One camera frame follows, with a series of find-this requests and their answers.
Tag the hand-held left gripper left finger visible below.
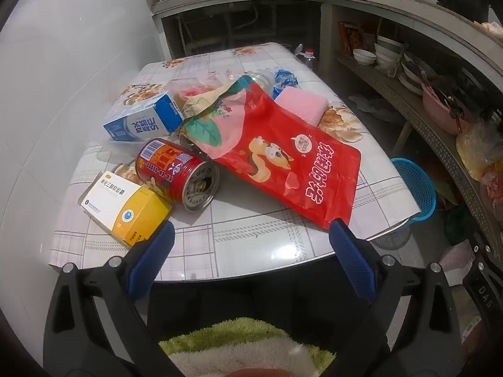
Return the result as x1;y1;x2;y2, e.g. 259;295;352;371
43;220;185;377

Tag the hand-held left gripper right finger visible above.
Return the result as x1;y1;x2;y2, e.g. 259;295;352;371
328;218;462;377

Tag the yellow white medicine box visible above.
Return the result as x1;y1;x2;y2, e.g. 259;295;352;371
78;171;173;248

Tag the red drink can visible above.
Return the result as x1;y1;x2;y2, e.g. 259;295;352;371
135;138;221;213

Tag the blue plastic basket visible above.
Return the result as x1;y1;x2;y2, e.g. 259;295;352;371
390;158;437;226

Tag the red snack bag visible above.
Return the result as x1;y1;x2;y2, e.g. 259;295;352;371
179;74;361;230

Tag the blue white milk carton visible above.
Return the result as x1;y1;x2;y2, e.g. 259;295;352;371
103;90;185;144

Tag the beige paper bag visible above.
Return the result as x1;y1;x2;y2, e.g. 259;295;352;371
183;82;236;120

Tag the pink sponge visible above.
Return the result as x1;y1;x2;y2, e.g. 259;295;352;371
274;87;330;128

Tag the clear plastic bottle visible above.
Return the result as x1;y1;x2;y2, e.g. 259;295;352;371
251;68;301;99

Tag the red plastic bag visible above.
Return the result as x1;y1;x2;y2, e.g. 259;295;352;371
480;165;503;221

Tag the green white towel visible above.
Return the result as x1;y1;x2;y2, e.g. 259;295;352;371
159;317;336;377

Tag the yellow plastic bag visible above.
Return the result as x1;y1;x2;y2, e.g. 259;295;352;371
456;122;503;181

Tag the pink plastic basin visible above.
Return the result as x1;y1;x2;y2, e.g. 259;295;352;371
421;82;472;136

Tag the stack of plates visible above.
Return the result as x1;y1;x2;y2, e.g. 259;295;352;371
398;53;433;95

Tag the white bowl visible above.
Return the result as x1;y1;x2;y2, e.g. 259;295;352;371
352;49;377;66

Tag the cooking oil bottle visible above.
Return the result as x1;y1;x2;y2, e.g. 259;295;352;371
301;48;318;72

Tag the stack of white bowls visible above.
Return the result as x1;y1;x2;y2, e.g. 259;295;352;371
374;36;407;77

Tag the red package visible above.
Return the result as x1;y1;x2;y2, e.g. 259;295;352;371
338;21;364;56

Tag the concrete kitchen counter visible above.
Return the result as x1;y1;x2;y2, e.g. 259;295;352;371
150;0;503;99

